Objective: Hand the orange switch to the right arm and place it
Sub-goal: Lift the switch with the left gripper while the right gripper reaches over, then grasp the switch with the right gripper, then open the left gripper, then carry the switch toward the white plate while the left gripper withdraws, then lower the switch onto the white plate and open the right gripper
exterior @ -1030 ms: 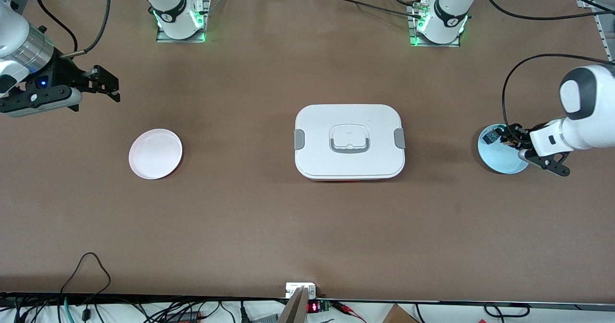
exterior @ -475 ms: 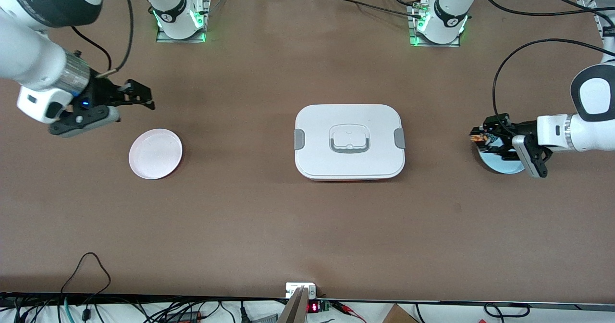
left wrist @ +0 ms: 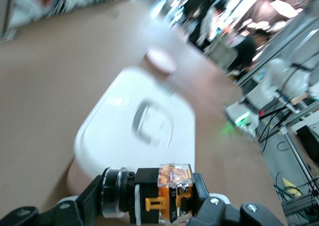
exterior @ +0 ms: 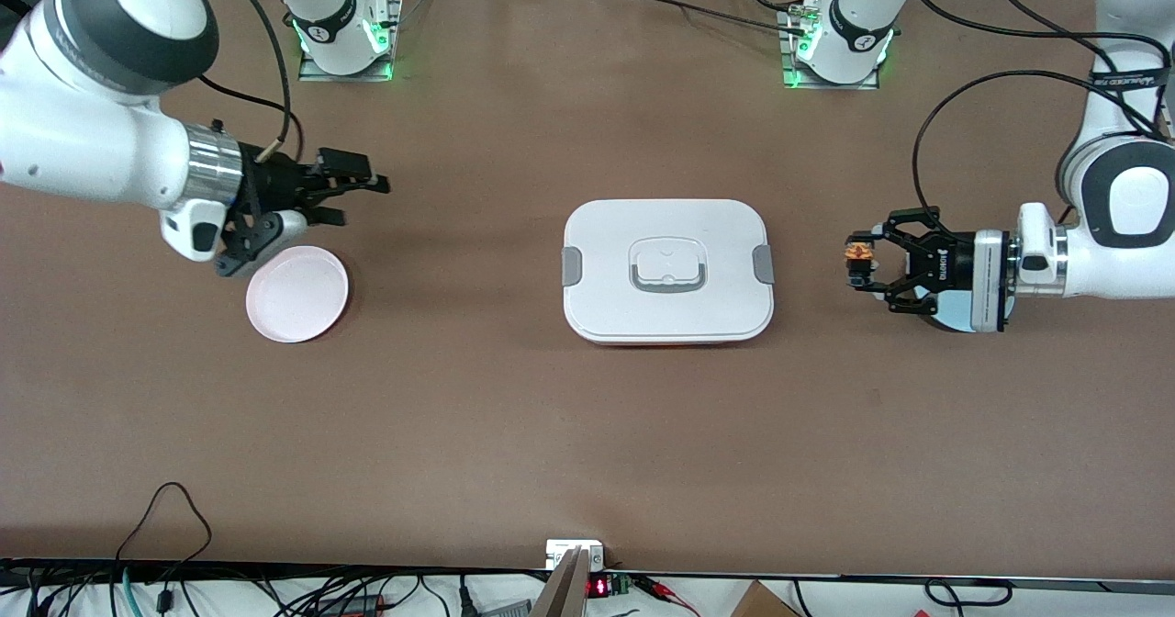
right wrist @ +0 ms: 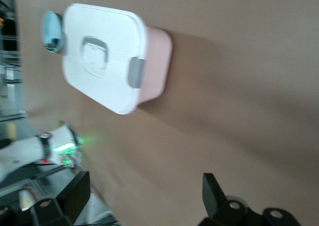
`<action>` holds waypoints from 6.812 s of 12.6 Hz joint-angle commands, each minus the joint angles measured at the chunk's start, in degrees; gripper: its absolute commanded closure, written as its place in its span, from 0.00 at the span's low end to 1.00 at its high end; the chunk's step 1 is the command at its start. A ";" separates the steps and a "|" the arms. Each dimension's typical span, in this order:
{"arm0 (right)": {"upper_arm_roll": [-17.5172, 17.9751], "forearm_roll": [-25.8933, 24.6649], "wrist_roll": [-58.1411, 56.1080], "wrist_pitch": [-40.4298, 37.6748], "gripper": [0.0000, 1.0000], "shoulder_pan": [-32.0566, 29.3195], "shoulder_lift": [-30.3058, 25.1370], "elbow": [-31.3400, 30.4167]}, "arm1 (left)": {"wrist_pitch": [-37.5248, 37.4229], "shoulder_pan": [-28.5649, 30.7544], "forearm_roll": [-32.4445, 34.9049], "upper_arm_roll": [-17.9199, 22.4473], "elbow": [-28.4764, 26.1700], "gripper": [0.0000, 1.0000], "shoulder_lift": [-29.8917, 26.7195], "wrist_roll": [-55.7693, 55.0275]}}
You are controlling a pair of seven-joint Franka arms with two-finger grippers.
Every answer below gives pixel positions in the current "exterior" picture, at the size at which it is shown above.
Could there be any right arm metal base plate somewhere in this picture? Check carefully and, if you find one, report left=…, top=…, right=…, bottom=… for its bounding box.
left=297, top=0, right=403, bottom=83

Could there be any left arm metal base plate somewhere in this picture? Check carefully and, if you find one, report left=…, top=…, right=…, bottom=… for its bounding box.
left=780, top=6, right=882, bottom=92

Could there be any white lidded lunch box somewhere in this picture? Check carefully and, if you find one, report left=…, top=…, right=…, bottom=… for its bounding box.
left=561, top=198, right=776, bottom=347

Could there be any pink round plate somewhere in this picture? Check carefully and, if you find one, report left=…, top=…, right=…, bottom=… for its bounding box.
left=245, top=245, right=351, bottom=344

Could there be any black coiled cable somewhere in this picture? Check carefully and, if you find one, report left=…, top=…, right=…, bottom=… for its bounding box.
left=923, top=578, right=1015, bottom=611

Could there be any brown cardboard piece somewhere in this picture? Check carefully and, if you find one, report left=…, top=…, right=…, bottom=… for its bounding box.
left=730, top=580, right=800, bottom=617

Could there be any thin black looped cable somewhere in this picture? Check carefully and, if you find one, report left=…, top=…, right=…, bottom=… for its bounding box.
left=115, top=481, right=214, bottom=567

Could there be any grey angled bar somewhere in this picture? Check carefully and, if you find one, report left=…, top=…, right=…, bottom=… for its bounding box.
left=531, top=546, right=590, bottom=617

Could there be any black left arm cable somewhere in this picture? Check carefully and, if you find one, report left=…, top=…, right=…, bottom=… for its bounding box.
left=912, top=70, right=1169, bottom=223

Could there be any black cable across table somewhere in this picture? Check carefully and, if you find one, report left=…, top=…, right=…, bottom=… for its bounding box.
left=632, top=0, right=809, bottom=38

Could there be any light blue round plate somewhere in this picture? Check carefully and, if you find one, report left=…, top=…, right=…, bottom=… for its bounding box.
left=921, top=288, right=1011, bottom=333

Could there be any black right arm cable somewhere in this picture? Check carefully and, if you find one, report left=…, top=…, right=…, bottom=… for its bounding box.
left=196, top=77, right=306, bottom=161

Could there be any black cable with brass plug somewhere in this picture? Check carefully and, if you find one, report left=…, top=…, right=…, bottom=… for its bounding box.
left=184, top=0, right=295, bottom=161

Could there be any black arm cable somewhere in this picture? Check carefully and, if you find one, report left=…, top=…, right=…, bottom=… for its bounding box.
left=196, top=77, right=306, bottom=161
left=912, top=70, right=1169, bottom=223

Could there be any small white mounting block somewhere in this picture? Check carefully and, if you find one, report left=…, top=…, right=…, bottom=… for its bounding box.
left=545, top=539, right=607, bottom=572

